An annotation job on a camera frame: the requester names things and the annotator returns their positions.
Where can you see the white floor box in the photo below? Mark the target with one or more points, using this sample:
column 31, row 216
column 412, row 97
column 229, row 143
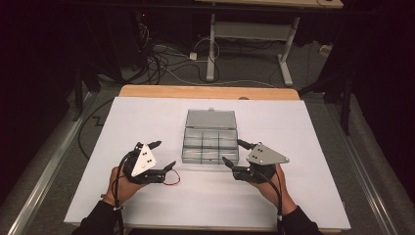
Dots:
column 325, row 49

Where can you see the grey round table cap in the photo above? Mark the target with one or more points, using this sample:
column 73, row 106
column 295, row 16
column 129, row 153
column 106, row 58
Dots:
column 243, row 98

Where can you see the white table board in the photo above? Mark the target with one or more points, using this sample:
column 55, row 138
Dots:
column 130, row 124

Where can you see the white power adapter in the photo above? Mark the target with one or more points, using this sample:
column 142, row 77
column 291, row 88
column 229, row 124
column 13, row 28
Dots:
column 193, row 56

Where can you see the black metal stand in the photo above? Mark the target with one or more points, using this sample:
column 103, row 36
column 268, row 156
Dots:
column 78, row 94
column 345, row 107

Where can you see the white-legged desk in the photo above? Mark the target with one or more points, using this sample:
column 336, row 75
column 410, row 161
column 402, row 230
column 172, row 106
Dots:
column 254, row 31

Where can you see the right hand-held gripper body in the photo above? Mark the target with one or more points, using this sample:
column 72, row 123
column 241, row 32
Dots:
column 264, row 156

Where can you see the clear plastic compartment box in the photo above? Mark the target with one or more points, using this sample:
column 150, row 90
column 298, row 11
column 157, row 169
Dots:
column 210, row 143

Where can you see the person's right hand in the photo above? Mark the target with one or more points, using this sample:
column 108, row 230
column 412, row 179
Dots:
column 272, row 192

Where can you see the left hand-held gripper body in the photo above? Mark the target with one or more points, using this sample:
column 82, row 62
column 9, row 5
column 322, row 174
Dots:
column 143, row 161

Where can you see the wooden table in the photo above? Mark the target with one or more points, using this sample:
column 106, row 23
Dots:
column 202, row 92

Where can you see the red rubber band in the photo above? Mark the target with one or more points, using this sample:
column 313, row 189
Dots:
column 179, row 178

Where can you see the aluminium floor rail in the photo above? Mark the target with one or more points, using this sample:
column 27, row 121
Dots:
column 49, row 169
column 368, row 187

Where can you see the person's left hand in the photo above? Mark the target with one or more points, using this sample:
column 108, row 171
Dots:
column 122, row 189

